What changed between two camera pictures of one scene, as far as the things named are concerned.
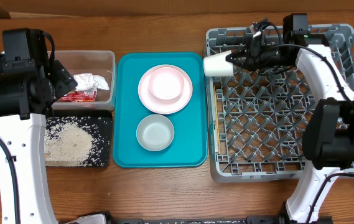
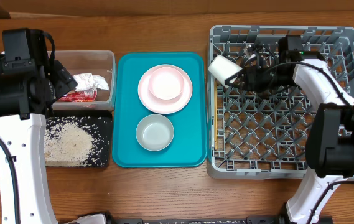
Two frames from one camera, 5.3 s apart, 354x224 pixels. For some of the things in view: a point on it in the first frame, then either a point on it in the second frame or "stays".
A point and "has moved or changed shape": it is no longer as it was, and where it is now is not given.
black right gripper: (249, 59) → (249, 78)
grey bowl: (155, 132) stays
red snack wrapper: (80, 96) stays
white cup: (216, 65) has moved or changed shape
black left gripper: (63, 80) stays
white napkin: (86, 81) stays
